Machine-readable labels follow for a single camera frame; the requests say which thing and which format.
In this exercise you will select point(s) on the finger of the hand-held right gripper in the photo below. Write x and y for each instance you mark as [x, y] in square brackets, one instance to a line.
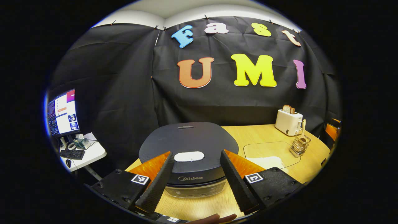
[332, 132]

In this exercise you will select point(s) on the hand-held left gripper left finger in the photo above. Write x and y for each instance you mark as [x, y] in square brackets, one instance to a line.
[157, 186]

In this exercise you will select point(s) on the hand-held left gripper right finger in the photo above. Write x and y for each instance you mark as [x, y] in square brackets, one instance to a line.
[234, 183]

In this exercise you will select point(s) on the wooden spoon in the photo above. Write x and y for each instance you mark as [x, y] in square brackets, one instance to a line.
[303, 127]

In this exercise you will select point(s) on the white rice heap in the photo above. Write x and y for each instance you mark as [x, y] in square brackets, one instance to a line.
[267, 162]

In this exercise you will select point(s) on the black silver rice cooker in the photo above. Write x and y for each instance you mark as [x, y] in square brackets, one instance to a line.
[192, 137]

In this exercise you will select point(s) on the clear plastic container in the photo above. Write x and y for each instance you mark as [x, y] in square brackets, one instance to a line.
[264, 149]

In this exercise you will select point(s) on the white toaster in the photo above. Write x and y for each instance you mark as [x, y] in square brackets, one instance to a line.
[287, 123]

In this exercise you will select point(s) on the toast slice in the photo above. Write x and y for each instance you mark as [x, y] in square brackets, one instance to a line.
[288, 109]

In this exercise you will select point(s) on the white side table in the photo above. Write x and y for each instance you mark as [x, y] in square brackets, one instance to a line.
[93, 154]

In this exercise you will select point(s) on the teal object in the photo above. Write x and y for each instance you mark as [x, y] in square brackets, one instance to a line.
[81, 143]

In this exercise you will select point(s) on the black keyboard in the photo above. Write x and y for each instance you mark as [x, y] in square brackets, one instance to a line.
[72, 154]

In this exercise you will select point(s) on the black computer mouse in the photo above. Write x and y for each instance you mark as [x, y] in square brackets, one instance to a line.
[68, 163]

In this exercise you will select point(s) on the computer monitor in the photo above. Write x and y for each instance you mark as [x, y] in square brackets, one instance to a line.
[63, 113]

